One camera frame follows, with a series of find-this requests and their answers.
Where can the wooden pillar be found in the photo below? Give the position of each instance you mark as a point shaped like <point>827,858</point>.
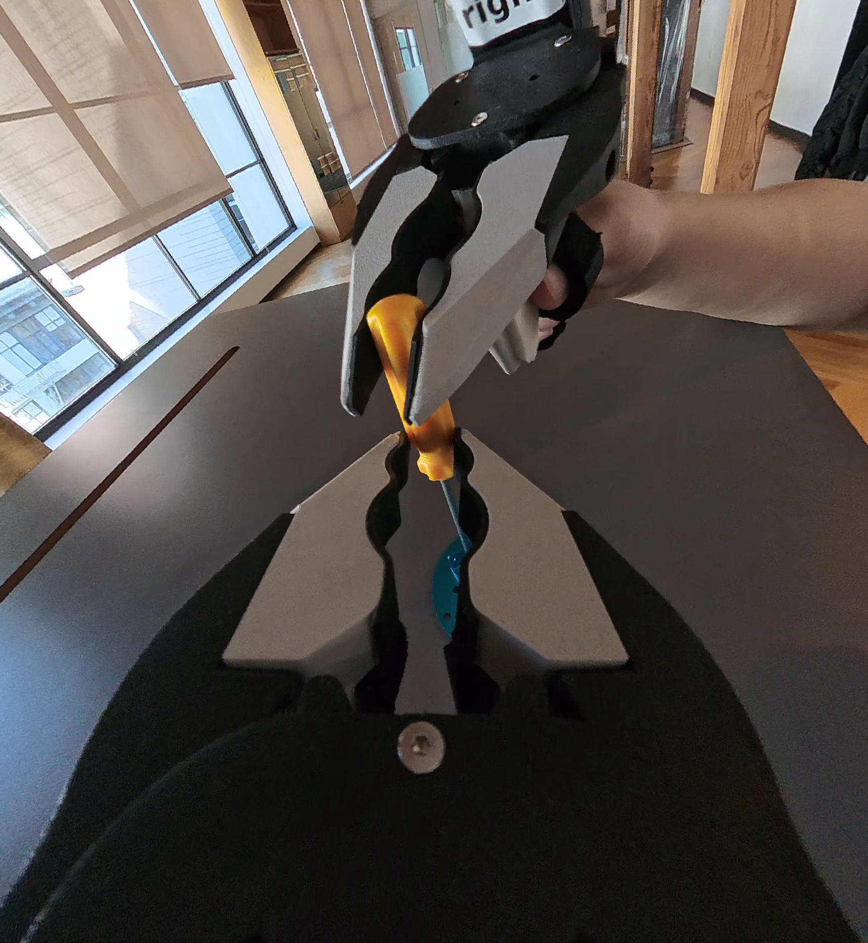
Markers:
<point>746,87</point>
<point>643,87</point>

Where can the yellow screwdriver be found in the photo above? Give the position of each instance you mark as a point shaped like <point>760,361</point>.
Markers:
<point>441,434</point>

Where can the light wooden column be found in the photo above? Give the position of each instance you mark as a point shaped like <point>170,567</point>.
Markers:
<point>286,147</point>

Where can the large glass window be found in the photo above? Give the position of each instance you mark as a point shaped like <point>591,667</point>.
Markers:
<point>109,295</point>

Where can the blue disc with square bracket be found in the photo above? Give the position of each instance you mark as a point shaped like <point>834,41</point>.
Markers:
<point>448,589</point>

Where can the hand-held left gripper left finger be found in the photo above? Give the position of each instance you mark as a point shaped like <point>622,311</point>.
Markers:
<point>301,596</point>

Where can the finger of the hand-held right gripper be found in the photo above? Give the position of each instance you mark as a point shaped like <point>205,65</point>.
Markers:
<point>374,242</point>
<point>493,279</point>

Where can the person's right hand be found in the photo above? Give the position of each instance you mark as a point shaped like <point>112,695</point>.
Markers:
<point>632,242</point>

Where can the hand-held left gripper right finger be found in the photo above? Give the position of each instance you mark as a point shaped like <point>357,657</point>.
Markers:
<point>543,596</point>

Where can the beige roller blind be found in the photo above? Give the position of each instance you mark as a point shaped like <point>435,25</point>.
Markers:
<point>73,110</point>

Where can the grey desk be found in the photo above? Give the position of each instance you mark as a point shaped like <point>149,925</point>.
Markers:
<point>183,516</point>

